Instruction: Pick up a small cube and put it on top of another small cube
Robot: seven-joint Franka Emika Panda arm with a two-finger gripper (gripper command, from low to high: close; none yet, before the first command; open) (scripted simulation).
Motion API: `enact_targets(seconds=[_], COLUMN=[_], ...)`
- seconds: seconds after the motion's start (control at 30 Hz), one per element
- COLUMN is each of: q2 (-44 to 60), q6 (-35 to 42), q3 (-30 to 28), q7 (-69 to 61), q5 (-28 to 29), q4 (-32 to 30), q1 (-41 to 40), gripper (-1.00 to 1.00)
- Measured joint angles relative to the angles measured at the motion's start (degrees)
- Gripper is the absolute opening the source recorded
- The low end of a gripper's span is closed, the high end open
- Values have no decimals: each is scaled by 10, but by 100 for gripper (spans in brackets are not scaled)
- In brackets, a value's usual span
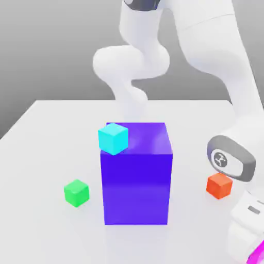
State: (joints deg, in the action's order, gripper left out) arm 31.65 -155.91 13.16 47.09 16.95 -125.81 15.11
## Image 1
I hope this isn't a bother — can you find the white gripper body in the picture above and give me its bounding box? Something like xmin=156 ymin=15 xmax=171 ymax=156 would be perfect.
xmin=228 ymin=218 xmax=264 ymax=264

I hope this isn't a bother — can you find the small orange cube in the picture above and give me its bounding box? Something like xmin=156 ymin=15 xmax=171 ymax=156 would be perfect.
xmin=206 ymin=172 xmax=234 ymax=200

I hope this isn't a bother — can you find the large blue box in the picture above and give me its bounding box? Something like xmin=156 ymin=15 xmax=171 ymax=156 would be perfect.
xmin=100 ymin=122 xmax=173 ymax=226

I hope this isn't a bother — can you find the small green cube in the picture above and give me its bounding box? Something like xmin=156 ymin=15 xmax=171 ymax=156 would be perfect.
xmin=63 ymin=178 xmax=90 ymax=208

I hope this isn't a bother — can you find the small cyan cube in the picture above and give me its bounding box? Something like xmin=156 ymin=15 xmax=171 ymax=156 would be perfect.
xmin=97 ymin=122 xmax=129 ymax=156

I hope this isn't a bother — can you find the small magenta cube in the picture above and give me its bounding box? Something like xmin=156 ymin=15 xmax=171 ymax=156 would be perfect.
xmin=246 ymin=239 xmax=264 ymax=264

